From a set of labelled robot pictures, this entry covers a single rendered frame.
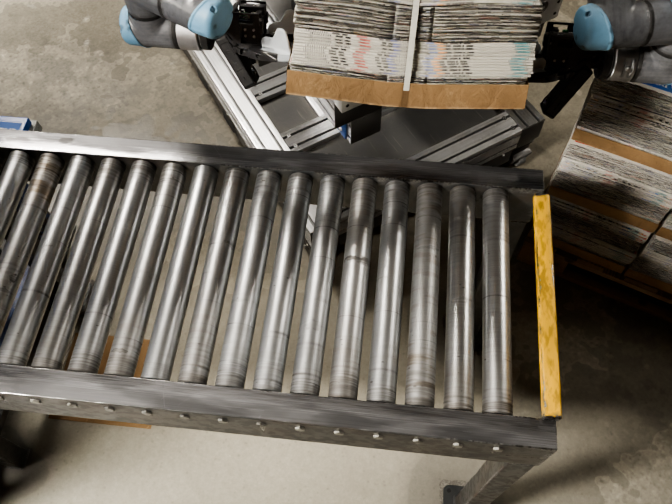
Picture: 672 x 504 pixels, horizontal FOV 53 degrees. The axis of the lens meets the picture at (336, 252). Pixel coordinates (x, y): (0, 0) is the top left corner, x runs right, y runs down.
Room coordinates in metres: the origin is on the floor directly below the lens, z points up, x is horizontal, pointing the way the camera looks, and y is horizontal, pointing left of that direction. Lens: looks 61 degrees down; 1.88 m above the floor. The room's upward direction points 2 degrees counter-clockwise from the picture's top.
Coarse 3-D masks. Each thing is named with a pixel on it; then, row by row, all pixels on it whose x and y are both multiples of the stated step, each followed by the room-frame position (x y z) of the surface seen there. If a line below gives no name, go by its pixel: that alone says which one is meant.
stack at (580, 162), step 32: (608, 96) 0.98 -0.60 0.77; (640, 96) 0.95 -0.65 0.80; (608, 128) 0.97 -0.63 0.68; (640, 128) 0.94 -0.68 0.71; (576, 160) 0.98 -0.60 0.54; (608, 160) 0.95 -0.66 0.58; (576, 192) 0.97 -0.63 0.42; (608, 192) 0.93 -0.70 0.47; (640, 192) 0.90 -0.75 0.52; (576, 224) 0.95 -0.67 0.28; (608, 224) 0.91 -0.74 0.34; (576, 256) 0.94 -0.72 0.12; (608, 256) 0.89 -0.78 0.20; (640, 256) 0.86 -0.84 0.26; (608, 288) 0.87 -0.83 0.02; (640, 288) 0.83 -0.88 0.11
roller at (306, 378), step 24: (336, 192) 0.74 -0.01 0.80; (336, 216) 0.68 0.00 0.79; (312, 240) 0.64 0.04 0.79; (336, 240) 0.64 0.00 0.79; (312, 264) 0.58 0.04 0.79; (312, 288) 0.53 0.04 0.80; (312, 312) 0.48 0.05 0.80; (312, 336) 0.44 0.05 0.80; (312, 360) 0.39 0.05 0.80; (312, 384) 0.35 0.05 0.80
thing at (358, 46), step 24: (312, 0) 0.81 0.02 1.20; (336, 0) 0.81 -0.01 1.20; (360, 0) 0.80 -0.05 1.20; (384, 0) 0.79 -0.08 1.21; (312, 24) 0.79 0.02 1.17; (336, 24) 0.79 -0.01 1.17; (360, 24) 0.79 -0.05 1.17; (384, 24) 0.79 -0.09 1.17; (312, 48) 0.78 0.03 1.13; (336, 48) 0.78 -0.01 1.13; (360, 48) 0.78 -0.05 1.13; (384, 48) 0.77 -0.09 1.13; (312, 72) 0.77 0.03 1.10; (336, 72) 0.76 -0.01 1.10; (360, 72) 0.76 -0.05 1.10; (384, 72) 0.76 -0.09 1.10
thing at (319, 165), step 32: (64, 160) 0.86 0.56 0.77; (96, 160) 0.85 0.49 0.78; (128, 160) 0.84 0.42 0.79; (160, 160) 0.83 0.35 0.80; (192, 160) 0.83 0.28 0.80; (224, 160) 0.82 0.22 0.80; (256, 160) 0.82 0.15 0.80; (288, 160) 0.82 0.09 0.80; (320, 160) 0.81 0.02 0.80; (352, 160) 0.81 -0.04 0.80; (384, 160) 0.81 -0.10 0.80; (416, 160) 0.81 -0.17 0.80; (416, 192) 0.76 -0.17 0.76; (448, 192) 0.75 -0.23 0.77; (480, 192) 0.74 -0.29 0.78; (512, 192) 0.73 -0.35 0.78
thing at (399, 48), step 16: (400, 0) 0.79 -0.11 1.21; (432, 0) 0.79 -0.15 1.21; (400, 16) 0.79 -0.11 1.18; (432, 16) 0.78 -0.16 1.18; (400, 32) 0.78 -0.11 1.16; (416, 32) 0.78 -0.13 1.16; (400, 48) 0.78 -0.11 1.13; (416, 48) 0.77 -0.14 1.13; (400, 64) 0.76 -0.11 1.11; (416, 64) 0.76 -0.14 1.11; (400, 80) 0.75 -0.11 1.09; (416, 80) 0.75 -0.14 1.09
